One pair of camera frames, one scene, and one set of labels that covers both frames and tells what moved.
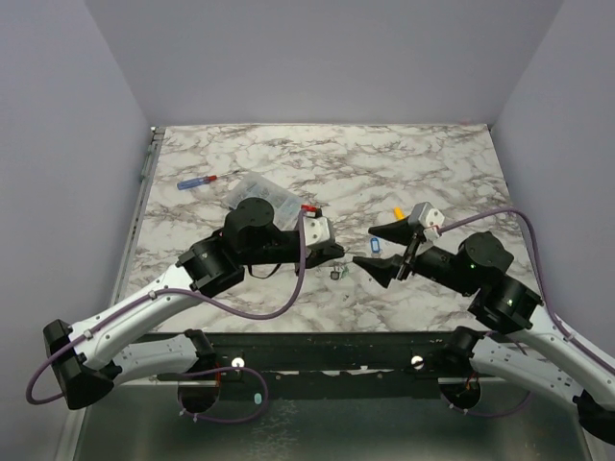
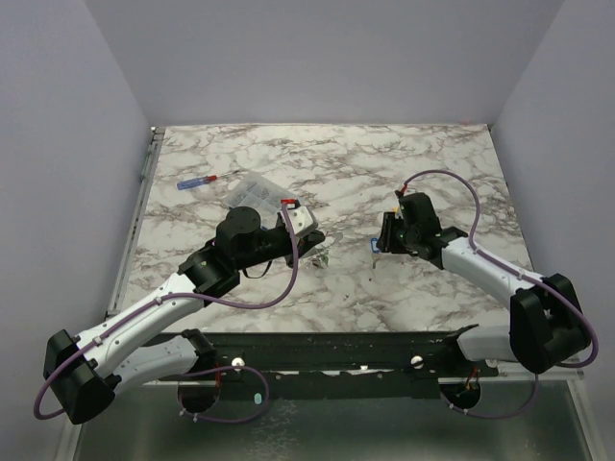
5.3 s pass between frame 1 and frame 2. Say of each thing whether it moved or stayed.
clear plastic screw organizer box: stayed
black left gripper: moved
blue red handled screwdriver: stayed
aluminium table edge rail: stayed
